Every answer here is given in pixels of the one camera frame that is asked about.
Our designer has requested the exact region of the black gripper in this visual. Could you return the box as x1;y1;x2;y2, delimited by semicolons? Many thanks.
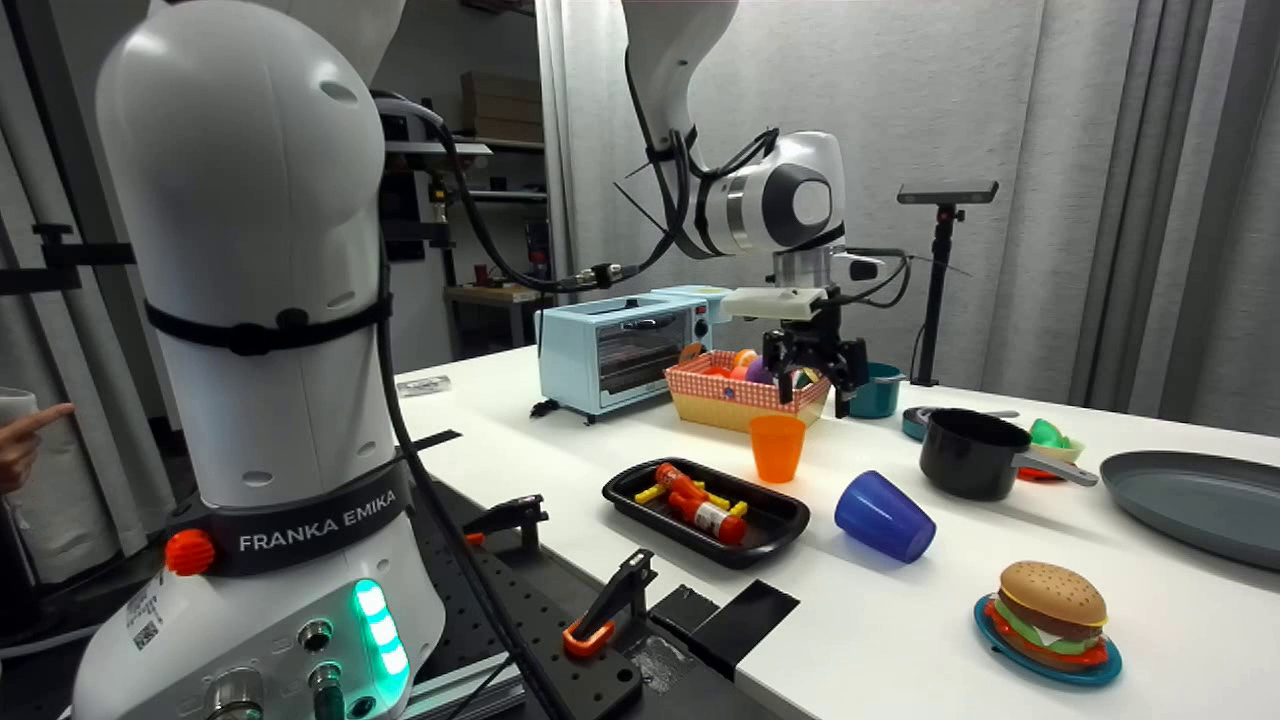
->
755;301;874;420

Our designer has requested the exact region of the orange plastic cup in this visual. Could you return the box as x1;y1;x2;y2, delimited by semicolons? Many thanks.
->
750;413;814;487

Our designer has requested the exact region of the blue plastic cup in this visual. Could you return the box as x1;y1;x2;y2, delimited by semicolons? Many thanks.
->
831;469;939;567

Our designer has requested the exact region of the black plastic tray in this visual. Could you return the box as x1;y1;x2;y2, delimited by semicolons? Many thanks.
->
600;457;818;573

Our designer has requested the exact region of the bare human hand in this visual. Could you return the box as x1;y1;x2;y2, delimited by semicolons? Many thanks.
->
0;399;76;491

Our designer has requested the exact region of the teal toy pot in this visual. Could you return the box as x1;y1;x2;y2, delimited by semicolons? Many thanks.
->
836;360;910;422

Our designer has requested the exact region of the teal toy frying pan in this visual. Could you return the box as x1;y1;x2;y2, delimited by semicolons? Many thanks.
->
900;405;965;446

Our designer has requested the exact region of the red checkered cardboard box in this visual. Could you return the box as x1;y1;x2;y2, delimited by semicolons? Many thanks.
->
661;346;836;437

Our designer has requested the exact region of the black toy pot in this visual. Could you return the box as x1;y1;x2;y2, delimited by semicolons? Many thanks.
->
915;406;1100;503

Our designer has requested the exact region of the black tripod stand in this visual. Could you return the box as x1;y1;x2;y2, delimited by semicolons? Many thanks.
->
893;179;1003;390

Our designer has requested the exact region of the light blue toaster oven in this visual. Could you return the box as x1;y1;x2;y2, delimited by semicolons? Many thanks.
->
534;281;740;422

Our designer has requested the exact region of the green toy food piece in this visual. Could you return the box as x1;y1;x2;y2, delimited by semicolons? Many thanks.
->
1030;416;1082;457

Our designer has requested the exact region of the black flat mounting plate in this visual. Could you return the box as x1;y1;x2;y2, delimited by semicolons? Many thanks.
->
648;577;805;679

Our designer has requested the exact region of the grey curtain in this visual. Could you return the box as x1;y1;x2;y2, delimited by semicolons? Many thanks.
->
544;0;1280;433

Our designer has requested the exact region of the toy burger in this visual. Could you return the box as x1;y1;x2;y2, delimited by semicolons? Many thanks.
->
992;556;1111;670

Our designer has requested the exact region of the small teal saucer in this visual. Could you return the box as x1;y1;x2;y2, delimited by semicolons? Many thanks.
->
972;593;1128;692

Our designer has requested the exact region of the black perforated breadboard base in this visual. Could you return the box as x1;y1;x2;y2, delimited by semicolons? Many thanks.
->
395;462;751;720

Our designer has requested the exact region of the dark storage shelf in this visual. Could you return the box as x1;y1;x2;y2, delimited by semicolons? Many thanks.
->
383;64;565;364

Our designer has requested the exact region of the large grey-green plate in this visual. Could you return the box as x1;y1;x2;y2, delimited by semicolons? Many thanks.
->
1097;446;1280;577

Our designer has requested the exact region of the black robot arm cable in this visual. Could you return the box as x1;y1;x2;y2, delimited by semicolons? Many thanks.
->
376;86;785;301

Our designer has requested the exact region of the black clamp with orange handle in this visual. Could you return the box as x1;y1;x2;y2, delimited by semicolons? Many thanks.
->
441;491;554;560
560;544;661;666

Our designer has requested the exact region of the long aluminium profile rail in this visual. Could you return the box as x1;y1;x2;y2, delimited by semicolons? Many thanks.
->
395;646;534;720

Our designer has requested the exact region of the black metal bracket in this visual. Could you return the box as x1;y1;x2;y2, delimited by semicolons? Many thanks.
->
0;214;136;301

